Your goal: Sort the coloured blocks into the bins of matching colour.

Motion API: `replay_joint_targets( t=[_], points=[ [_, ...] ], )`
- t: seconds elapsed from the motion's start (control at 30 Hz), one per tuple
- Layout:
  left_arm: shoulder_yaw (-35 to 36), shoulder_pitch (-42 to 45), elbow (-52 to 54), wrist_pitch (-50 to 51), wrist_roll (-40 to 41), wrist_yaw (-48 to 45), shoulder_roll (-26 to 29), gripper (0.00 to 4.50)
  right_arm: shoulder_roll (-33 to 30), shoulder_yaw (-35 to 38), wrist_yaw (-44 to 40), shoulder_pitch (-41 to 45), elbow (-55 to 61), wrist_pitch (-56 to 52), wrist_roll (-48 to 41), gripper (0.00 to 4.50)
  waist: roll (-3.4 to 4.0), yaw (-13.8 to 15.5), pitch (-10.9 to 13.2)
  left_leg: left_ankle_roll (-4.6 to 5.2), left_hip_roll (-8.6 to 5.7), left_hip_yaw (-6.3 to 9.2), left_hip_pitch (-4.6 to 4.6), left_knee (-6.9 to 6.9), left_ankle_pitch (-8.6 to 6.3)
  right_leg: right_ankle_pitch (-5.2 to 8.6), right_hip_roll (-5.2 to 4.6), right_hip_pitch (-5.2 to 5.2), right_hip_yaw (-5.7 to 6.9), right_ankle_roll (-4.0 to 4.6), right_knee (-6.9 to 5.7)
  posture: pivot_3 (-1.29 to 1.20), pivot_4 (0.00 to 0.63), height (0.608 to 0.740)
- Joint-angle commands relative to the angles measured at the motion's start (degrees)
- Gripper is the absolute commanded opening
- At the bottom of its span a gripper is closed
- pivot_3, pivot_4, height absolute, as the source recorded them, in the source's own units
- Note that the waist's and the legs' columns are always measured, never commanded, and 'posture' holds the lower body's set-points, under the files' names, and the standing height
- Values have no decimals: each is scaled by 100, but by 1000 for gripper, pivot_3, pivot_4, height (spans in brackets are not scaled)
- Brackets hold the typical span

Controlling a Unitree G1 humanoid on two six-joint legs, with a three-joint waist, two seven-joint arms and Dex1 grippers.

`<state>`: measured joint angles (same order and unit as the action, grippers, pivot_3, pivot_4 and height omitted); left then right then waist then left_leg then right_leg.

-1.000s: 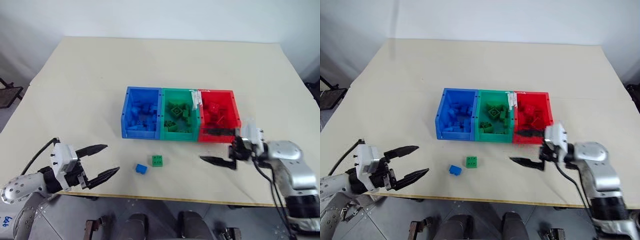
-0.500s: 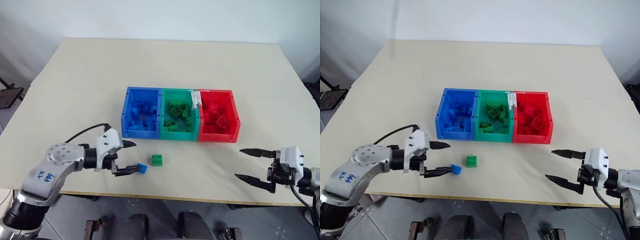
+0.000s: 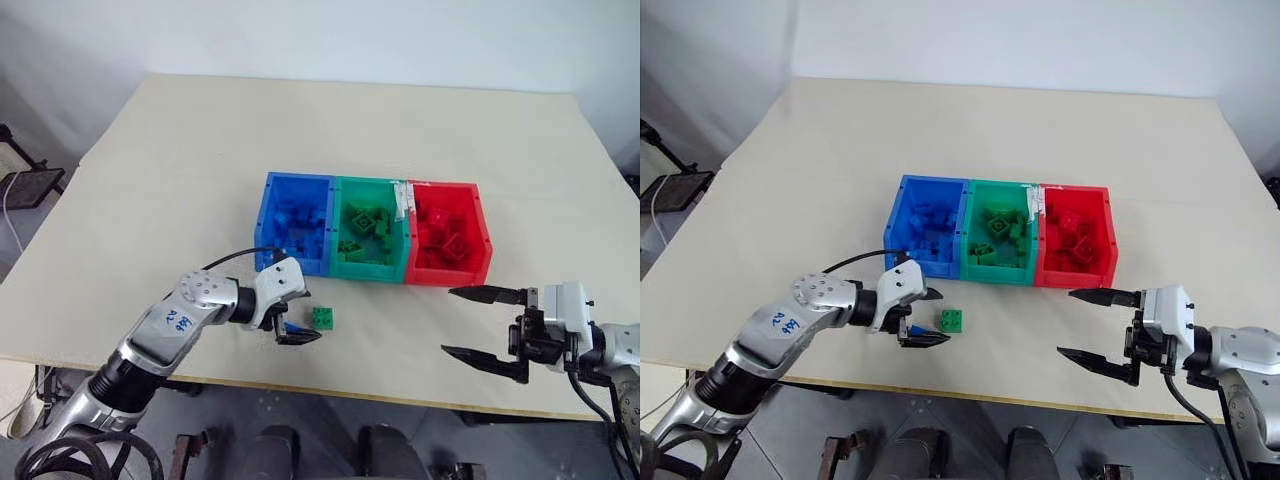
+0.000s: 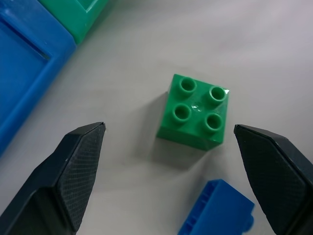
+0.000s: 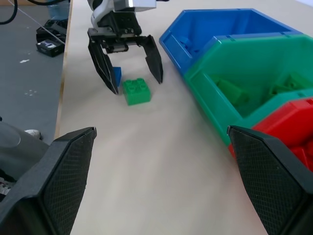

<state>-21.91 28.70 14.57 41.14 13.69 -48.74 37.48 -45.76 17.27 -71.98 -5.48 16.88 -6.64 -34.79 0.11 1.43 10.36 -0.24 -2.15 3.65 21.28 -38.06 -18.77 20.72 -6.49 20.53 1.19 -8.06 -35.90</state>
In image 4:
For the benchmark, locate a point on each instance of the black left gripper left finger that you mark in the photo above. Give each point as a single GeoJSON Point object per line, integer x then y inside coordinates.
{"type": "Point", "coordinates": [56, 181]}

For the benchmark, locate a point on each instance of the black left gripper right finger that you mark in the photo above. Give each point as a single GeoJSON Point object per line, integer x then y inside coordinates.
{"type": "Point", "coordinates": [276, 176]}

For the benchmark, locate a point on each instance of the blue toy building block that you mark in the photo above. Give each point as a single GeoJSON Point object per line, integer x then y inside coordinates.
{"type": "Point", "coordinates": [215, 210]}

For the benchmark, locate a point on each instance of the green toy building block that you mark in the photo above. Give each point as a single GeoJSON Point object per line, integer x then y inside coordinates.
{"type": "Point", "coordinates": [195, 112]}

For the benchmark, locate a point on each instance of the blue plastic bin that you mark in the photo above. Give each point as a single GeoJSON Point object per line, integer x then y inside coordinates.
{"type": "Point", "coordinates": [27, 73]}

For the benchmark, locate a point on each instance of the green plastic bin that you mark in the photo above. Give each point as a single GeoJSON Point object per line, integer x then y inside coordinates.
{"type": "Point", "coordinates": [78, 14]}

